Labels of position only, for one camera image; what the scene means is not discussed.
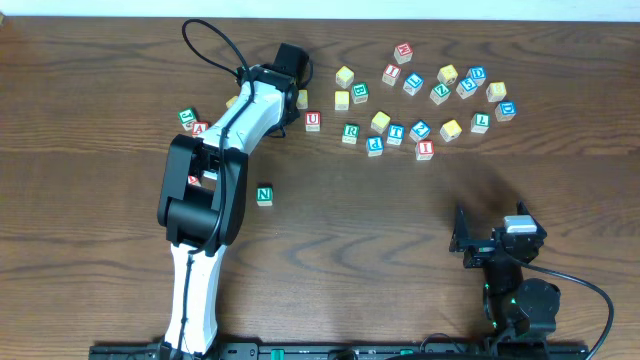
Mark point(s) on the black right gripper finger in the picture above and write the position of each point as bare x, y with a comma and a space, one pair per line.
460, 239
522, 209

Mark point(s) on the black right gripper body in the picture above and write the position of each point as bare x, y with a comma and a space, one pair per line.
482, 248

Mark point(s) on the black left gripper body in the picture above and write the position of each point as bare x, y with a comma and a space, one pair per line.
293, 107

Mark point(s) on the green N block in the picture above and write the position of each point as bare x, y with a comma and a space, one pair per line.
264, 196

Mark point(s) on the red E block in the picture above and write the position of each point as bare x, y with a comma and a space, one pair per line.
192, 180

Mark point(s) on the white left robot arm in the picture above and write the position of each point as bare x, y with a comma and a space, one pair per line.
203, 198

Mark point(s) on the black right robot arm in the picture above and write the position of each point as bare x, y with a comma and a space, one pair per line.
521, 309

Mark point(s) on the yellow O block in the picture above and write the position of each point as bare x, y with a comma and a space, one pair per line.
303, 99

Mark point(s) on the yellow block far left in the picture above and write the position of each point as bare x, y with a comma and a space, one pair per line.
231, 102

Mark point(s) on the red U block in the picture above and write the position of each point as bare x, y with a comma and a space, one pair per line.
313, 121

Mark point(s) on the yellow block rear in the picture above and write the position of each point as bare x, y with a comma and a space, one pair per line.
344, 77

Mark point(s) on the yellow block beside B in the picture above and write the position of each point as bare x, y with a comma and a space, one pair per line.
341, 100

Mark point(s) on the red A block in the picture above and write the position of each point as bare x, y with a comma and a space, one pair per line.
199, 127

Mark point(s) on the red i block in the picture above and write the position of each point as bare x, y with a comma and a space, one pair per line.
424, 150
391, 74

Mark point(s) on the green J block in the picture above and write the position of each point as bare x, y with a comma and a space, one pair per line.
188, 117

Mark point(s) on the green B block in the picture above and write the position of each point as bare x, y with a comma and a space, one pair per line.
359, 92

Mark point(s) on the green 7 block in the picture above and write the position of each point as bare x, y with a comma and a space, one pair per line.
480, 123

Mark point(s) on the green R block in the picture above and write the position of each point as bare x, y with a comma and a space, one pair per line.
350, 134

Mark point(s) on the blue D block front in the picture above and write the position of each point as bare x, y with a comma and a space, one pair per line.
505, 111

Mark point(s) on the blue d block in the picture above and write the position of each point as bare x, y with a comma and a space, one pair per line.
477, 74
505, 111

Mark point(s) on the yellow pen picture block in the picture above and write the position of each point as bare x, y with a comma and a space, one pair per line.
450, 130

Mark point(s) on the blue 2 block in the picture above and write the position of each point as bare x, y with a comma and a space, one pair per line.
419, 131

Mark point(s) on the blue T block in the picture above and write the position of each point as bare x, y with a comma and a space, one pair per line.
395, 134

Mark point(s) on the yellow block centre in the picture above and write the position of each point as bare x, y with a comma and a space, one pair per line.
380, 122

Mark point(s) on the yellow block right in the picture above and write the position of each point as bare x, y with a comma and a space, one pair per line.
496, 92

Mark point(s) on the red I block rear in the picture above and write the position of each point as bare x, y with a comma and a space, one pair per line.
391, 74

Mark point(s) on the blue P block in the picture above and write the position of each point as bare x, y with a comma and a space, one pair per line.
374, 146

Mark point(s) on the blue 5 block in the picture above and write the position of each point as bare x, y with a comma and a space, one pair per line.
466, 87

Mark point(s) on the red H block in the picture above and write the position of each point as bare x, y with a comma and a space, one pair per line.
403, 53

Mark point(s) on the green Z block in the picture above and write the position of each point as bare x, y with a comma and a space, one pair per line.
440, 93

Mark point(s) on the blue D block rear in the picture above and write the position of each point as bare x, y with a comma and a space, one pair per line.
477, 74

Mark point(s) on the blue L block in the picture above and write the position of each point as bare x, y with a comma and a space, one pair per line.
413, 83

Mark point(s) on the yellow monkey picture block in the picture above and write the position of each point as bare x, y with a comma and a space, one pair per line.
447, 75

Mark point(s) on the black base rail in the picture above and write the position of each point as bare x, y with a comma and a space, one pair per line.
435, 346

